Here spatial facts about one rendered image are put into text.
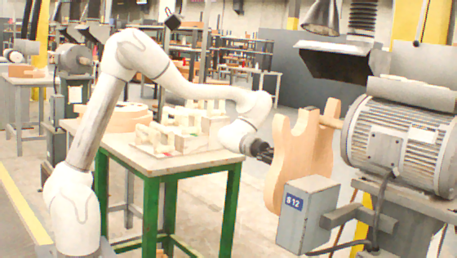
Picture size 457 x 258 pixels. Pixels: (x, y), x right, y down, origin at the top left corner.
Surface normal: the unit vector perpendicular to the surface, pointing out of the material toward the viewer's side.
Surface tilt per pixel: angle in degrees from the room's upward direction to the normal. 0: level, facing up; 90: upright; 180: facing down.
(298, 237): 90
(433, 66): 90
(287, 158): 93
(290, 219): 90
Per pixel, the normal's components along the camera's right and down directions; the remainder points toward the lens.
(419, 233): -0.75, 0.07
